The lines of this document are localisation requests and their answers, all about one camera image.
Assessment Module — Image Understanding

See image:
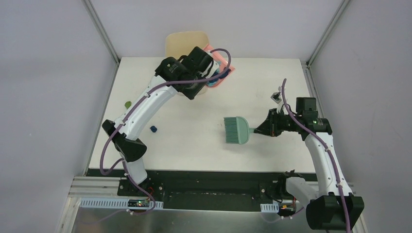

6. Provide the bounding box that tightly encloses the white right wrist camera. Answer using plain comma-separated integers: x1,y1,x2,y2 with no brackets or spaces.
271,92,285,113

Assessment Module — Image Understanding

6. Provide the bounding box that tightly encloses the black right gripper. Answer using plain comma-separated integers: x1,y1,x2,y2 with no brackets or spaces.
255,108,301,137

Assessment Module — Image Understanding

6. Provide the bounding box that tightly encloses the light blue paper scrap upper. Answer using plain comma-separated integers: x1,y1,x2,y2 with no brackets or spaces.
206,78,222,88

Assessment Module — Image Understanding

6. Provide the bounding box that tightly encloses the green paper scrap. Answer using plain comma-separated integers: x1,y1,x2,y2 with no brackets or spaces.
124,101,132,109

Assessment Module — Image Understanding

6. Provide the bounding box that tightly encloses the small dark blue scrap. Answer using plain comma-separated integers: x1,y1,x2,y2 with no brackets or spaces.
150,126,158,133

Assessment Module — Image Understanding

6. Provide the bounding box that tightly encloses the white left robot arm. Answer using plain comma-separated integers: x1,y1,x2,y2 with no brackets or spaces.
102,47,215,197

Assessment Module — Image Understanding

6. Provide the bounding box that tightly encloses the left controller circuit board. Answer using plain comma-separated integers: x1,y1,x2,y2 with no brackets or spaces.
127,199,150,208

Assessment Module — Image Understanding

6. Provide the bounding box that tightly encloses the dark blue paper scrap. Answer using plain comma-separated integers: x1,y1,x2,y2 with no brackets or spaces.
219,69,232,80

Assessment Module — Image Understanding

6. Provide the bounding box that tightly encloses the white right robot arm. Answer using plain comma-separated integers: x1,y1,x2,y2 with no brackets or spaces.
254,95,364,233

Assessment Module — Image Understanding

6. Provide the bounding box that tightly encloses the controller circuit board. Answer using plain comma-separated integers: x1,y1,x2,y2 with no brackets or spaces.
127,199,150,208
277,205,296,217

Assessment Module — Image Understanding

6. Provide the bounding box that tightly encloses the mint green hand brush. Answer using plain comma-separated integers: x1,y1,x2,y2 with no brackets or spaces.
223,116,255,145

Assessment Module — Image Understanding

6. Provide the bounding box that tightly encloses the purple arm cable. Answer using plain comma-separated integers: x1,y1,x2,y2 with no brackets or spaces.
281,78,352,233
100,48,232,216

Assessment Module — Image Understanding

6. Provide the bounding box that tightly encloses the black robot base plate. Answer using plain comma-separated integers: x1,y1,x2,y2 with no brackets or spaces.
88,169,342,213

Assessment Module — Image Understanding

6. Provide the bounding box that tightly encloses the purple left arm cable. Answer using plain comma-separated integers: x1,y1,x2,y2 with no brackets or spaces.
100,48,232,216

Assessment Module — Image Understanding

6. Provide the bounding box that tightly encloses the aluminium frame rail right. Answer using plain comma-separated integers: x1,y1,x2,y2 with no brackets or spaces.
306,0,351,68

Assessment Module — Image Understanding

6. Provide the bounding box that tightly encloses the aluminium frame rail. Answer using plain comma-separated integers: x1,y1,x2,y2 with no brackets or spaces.
306,0,351,68
82,0,121,66

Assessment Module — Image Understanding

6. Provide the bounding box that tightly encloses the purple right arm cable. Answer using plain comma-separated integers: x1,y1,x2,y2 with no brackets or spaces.
281,78,352,233

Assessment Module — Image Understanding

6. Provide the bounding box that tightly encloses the aluminium frame rail left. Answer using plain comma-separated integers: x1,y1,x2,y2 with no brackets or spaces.
82,0,121,66

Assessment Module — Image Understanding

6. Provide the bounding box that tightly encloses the beige plastic waste bin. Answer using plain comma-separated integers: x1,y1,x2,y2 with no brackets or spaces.
165,31,209,95

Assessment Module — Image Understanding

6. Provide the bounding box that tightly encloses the right controller circuit board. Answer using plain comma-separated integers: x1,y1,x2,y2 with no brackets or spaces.
277,205,296,217

